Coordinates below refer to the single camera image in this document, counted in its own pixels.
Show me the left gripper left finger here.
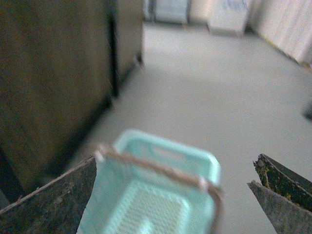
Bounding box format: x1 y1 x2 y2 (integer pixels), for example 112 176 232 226
0 156 97 234

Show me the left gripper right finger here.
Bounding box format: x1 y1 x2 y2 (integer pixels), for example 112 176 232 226
248 154 312 234

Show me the light blue plastic basket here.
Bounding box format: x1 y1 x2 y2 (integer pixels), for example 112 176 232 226
77 130 221 234

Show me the dark brown cabinet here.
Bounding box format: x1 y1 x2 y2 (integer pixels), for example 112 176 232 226
0 0 143 203

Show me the white box far right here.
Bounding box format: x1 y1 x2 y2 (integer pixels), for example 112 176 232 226
208 0 252 37

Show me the white cart far left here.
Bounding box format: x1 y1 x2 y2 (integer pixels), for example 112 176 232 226
143 0 191 24

